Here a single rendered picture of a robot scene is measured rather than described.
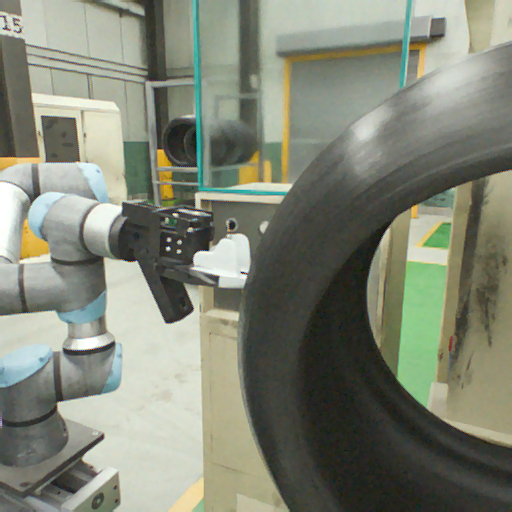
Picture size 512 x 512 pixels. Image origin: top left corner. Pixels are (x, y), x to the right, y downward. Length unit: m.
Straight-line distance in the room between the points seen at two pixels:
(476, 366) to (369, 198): 0.52
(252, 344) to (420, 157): 0.23
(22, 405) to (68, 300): 0.47
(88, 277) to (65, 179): 0.38
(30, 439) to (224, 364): 0.56
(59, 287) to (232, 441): 0.98
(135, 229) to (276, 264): 0.27
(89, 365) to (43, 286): 0.43
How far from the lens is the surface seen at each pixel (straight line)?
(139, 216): 0.63
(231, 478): 1.67
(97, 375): 1.15
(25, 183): 1.07
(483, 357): 0.86
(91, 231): 0.66
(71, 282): 0.73
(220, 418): 1.56
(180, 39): 12.40
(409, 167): 0.38
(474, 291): 0.82
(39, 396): 1.17
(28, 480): 1.19
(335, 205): 0.40
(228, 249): 0.56
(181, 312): 0.65
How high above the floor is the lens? 1.41
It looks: 15 degrees down
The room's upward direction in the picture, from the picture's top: straight up
